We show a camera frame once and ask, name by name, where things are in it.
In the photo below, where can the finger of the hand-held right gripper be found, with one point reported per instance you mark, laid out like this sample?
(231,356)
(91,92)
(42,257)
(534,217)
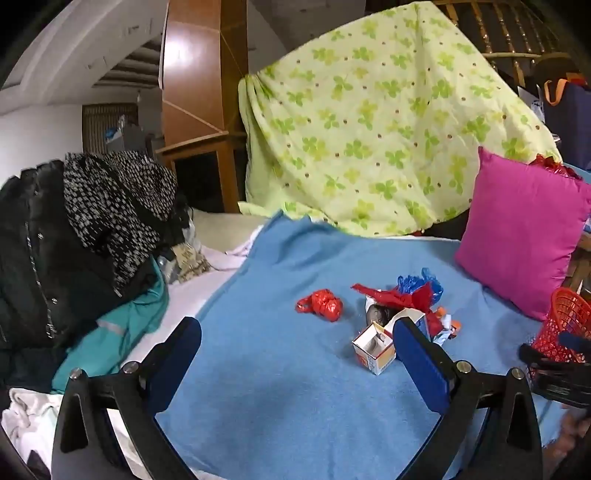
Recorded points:
(535,354)
(575,342)

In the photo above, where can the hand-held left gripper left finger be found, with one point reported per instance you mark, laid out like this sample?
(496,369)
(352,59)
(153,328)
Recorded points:
(168,369)

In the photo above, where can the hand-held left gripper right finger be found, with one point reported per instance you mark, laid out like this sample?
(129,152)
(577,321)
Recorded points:
(422,369)

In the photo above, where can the red plastic basket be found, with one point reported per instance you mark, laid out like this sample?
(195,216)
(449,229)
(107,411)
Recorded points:
(568,309)

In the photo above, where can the white orange wrapper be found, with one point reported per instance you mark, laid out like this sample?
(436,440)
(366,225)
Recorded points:
(445,325)

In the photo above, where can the small white carton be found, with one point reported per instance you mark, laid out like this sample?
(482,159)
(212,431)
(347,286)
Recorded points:
(374,357)

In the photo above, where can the dark grey bag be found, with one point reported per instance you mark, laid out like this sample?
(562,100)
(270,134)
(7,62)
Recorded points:
(381,316)

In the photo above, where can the red ribbon plastic bag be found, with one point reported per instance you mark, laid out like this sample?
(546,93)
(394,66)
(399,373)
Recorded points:
(415,299)

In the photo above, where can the blue plastic bag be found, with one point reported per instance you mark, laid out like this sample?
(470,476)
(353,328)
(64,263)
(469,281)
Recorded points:
(413,281)

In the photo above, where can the person's right hand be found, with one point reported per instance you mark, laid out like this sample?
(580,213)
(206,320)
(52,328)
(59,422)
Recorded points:
(572,438)

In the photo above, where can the teal garment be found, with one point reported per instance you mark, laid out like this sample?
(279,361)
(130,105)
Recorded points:
(115,332)

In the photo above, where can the wooden bench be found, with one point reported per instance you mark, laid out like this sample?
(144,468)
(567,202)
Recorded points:
(582,272)

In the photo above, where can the beige patterned cloth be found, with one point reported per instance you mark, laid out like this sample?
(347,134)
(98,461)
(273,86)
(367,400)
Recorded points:
(189,265)

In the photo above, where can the blue blanket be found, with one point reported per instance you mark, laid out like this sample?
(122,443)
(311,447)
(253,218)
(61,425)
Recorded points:
(277,369)

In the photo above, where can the pink pillow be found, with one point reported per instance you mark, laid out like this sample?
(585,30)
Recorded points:
(517,230)

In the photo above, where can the white cloth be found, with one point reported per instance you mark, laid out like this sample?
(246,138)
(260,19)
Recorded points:
(27,415)

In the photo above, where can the cream cushion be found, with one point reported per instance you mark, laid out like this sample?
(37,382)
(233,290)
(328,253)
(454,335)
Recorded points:
(221,228)

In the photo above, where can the black jacket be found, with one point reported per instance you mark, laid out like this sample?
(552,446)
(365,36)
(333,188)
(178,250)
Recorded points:
(41,277)

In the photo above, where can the black white speckled garment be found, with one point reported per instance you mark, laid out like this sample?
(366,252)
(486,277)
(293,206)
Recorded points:
(92,217)

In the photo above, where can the red shiny bag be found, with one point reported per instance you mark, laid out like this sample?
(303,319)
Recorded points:
(551,165)

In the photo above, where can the wooden cabinet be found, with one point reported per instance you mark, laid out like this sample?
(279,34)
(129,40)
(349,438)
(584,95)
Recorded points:
(194,69)
(198,170)

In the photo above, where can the grey box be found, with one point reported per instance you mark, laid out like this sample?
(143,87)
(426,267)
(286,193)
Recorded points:
(127,141)

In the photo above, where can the wooden lattice screen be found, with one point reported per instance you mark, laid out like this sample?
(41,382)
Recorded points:
(94,124)

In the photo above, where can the green clover print quilt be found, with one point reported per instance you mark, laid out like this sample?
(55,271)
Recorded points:
(369,115)

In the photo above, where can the wooden stair railing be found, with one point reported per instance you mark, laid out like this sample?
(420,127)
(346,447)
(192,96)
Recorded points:
(503,27)

